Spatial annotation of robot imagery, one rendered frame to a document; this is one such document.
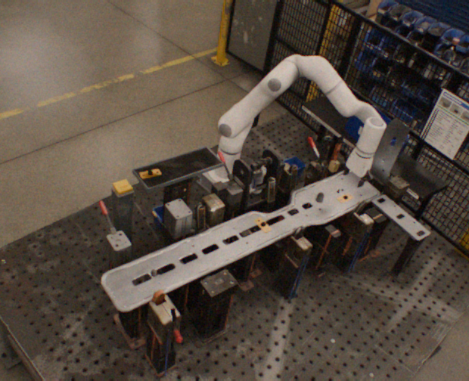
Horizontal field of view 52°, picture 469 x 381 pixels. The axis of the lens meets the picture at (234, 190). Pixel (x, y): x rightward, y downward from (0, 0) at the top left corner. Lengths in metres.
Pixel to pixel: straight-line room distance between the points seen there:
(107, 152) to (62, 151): 0.34
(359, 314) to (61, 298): 1.30
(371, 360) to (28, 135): 3.09
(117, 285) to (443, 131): 1.70
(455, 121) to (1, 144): 3.18
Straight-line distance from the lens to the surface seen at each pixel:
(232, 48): 5.20
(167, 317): 1.69
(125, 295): 1.81
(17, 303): 2.22
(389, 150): 2.45
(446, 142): 2.61
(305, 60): 2.07
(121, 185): 1.96
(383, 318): 2.36
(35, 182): 3.76
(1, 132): 4.28
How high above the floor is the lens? 2.48
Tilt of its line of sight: 42 degrees down
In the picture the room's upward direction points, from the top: 11 degrees clockwise
